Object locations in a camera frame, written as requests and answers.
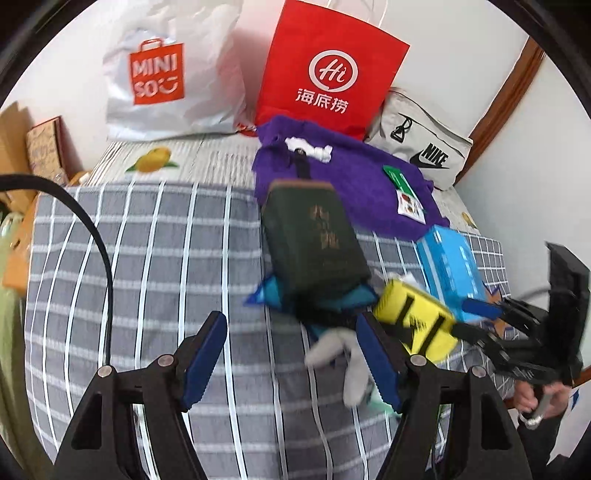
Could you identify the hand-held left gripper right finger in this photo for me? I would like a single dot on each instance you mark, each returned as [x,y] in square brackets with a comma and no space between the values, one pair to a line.
[376,364]

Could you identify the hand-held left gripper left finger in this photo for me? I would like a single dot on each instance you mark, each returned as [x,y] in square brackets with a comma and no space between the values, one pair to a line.
[203,369]

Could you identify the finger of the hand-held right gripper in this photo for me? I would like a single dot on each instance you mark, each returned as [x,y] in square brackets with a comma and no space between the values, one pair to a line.
[475,339]
[480,308]

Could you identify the pale grey plush toy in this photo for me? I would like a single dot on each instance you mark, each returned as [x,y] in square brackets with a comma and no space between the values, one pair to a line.
[328,348]

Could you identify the yellow black striped toy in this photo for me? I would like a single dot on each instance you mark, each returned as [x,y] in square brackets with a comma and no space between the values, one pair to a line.
[397,300]

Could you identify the person's right hand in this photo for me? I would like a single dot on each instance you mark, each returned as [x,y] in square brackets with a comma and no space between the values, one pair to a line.
[528,397]

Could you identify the blue tissue pack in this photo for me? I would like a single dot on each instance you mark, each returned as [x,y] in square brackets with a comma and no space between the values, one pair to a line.
[450,267]

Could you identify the white crumpled tissue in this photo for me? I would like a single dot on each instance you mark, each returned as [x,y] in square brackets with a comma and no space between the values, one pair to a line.
[408,278]

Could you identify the grey checkered blanket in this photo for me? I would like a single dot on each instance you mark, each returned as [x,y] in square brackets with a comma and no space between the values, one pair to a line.
[161,277]

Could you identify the red and white sachet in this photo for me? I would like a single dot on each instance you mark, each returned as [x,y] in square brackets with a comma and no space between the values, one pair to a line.
[411,205]

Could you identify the person's dark clothing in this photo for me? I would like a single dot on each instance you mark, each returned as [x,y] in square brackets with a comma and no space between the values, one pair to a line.
[549,447]

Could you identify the dark green wet wipes packet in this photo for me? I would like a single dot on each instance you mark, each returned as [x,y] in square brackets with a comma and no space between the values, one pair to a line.
[399,180]

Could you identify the purple towel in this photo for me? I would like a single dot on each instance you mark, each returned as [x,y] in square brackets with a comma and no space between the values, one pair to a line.
[360,175]

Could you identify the grey fabric waist bag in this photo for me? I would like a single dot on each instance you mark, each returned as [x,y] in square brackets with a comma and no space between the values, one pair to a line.
[438,134]

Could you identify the pale patterned bed sheet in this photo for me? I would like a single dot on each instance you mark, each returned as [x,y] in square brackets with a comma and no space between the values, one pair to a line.
[11,346]

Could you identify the brown patterned box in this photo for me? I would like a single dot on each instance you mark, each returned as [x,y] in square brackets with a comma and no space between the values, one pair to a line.
[44,147]

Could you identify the white plastic shopping bag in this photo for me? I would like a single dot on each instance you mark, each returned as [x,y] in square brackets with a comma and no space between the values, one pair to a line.
[203,92]

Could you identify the cardboard box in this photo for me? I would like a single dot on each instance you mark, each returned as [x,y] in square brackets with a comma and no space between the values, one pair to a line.
[11,147]

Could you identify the red paper shopping bag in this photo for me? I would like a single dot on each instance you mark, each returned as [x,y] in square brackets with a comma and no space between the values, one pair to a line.
[295,55]

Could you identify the brown wooden door frame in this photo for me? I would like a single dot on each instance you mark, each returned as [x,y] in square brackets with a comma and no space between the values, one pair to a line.
[512,92]

